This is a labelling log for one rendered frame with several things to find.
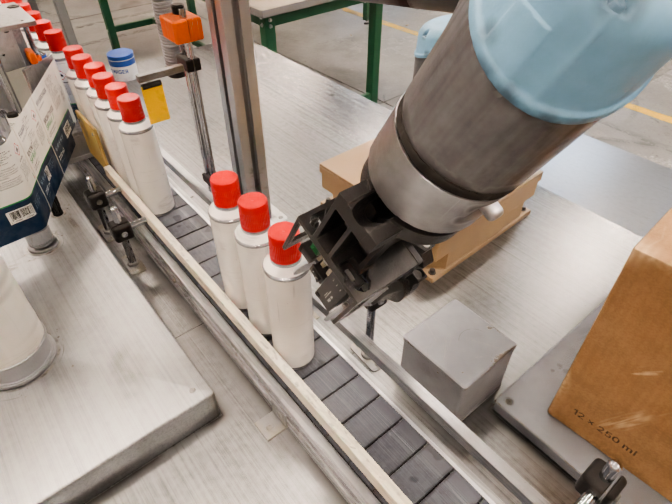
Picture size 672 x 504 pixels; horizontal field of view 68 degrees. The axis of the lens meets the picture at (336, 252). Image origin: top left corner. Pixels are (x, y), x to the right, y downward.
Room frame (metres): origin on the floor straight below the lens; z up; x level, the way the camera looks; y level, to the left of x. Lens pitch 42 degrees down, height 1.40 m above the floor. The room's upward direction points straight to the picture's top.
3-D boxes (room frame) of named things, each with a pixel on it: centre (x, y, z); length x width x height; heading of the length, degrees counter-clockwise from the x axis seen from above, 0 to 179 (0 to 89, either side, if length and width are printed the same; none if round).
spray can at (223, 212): (0.49, 0.13, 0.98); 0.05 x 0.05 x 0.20
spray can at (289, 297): (0.39, 0.05, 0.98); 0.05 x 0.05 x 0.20
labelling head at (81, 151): (0.89, 0.57, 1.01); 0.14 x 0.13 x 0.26; 39
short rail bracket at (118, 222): (0.61, 0.34, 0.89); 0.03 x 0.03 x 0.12; 39
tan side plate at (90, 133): (0.83, 0.45, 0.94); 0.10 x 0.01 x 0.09; 39
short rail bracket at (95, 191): (0.71, 0.40, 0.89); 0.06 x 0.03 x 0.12; 129
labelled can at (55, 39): (1.00, 0.54, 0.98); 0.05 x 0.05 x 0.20
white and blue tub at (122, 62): (1.40, 0.60, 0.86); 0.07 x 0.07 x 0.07
